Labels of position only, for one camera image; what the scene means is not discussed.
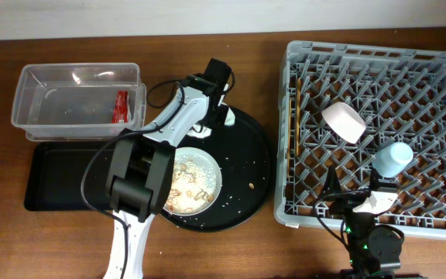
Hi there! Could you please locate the black rectangular tray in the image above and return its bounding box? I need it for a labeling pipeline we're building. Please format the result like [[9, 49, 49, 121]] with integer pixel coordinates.
[[24, 142, 114, 212]]

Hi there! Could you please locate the white napkin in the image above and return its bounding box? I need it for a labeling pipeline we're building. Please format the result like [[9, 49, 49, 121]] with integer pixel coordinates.
[[187, 106, 235, 139]]

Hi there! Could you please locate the white plate with food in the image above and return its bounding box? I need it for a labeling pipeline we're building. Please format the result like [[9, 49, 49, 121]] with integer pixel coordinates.
[[163, 147, 222, 216]]

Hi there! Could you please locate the clear plastic bin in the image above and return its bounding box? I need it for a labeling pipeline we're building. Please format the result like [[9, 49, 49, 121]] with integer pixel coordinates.
[[11, 63, 146, 141]]

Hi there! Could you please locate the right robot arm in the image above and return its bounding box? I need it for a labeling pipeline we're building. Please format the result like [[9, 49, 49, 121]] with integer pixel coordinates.
[[319, 166, 404, 278]]

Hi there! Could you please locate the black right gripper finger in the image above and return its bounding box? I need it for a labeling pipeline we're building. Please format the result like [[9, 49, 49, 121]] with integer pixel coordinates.
[[324, 165, 341, 194], [369, 168, 385, 188]]

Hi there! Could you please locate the round black tray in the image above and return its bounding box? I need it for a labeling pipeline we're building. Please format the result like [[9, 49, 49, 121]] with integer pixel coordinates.
[[162, 108, 276, 233]]

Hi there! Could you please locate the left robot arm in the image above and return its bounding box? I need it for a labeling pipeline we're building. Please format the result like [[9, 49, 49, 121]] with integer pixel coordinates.
[[105, 58, 234, 278]]

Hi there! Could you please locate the grey dishwasher rack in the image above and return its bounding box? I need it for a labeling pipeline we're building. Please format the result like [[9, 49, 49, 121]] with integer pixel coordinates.
[[274, 41, 446, 240]]

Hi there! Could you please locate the red snack wrapper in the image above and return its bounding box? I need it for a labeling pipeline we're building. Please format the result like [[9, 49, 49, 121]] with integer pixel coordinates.
[[111, 91, 129, 124]]

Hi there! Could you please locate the light blue cup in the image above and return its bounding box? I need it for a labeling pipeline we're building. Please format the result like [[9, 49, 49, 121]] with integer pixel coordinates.
[[372, 142, 413, 178]]

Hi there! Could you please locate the pink bowl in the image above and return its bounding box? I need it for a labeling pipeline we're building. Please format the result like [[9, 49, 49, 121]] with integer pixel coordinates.
[[321, 102, 366, 143]]

